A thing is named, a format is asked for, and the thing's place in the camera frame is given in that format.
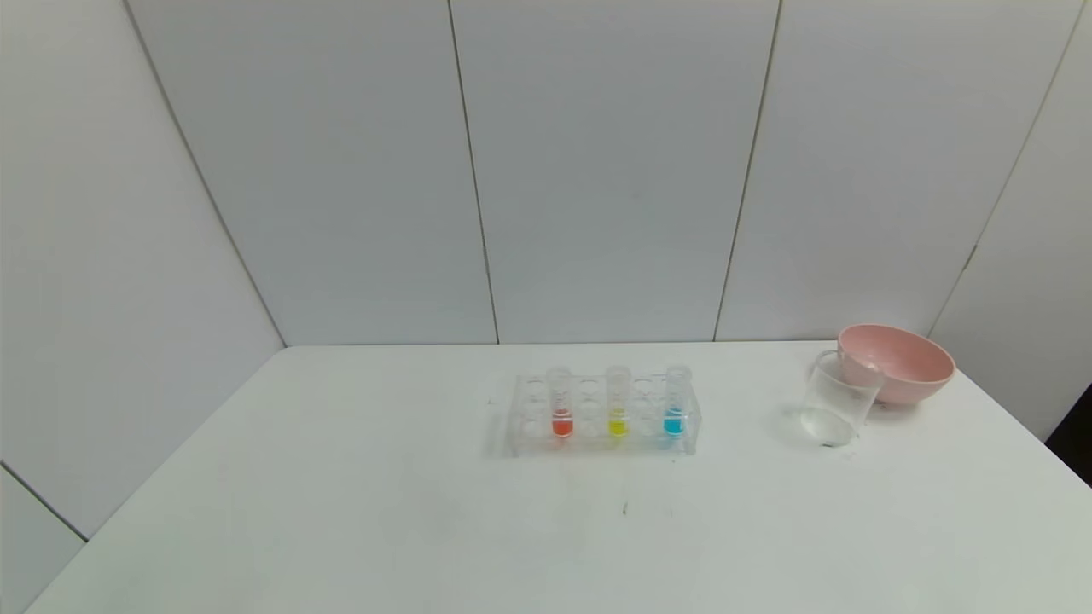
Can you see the yellow pigment test tube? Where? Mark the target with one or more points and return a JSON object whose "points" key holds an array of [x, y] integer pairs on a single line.
{"points": [[618, 424]]}

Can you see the blue pigment test tube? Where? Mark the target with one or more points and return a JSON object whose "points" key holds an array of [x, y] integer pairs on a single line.
{"points": [[674, 422]]}

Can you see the clear plastic beaker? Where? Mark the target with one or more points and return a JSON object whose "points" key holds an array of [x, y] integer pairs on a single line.
{"points": [[832, 409]]}

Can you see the pink bowl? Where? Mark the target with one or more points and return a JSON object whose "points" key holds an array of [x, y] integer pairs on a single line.
{"points": [[917, 375]]}

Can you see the red pigment test tube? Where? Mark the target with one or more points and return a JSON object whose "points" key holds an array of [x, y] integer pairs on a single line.
{"points": [[560, 424]]}

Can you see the clear acrylic test tube rack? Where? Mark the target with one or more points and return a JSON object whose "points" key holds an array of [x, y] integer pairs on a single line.
{"points": [[529, 414]]}

